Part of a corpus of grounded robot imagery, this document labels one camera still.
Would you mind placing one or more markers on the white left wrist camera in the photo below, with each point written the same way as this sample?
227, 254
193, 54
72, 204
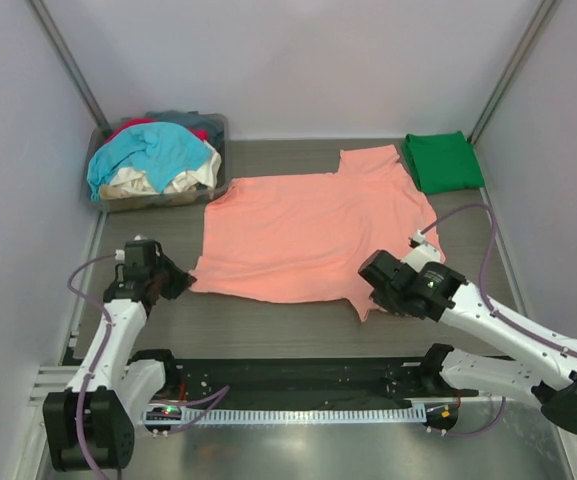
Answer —
139, 252

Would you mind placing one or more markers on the cream white t-shirt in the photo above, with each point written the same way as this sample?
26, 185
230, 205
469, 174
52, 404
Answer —
189, 180

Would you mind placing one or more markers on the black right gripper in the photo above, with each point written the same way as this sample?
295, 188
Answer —
381, 299

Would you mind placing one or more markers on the salmon pink t-shirt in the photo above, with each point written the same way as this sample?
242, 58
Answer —
302, 238

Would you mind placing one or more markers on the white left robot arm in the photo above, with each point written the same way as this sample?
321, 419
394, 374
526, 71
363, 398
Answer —
92, 423

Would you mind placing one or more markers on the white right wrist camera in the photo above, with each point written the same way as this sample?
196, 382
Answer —
422, 252

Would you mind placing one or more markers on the clear plastic bin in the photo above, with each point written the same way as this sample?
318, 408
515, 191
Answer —
198, 195

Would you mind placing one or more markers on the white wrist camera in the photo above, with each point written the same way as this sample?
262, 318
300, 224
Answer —
422, 252
139, 252

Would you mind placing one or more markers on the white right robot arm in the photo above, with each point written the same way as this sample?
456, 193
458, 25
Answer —
539, 367

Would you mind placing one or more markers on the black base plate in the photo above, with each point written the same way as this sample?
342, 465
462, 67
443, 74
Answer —
307, 384

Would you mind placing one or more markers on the red t-shirt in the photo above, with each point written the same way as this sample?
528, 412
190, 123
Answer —
199, 133

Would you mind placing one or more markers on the folded green t-shirt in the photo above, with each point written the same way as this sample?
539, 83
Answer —
442, 163

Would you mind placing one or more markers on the turquoise t-shirt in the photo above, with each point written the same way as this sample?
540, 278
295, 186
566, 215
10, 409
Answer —
161, 149

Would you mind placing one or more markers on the white slotted cable duct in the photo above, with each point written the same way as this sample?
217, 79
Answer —
168, 416

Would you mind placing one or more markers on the dark teal t-shirt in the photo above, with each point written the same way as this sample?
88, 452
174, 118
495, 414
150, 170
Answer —
214, 126

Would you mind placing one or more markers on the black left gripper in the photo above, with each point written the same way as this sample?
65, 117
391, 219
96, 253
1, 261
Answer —
181, 280

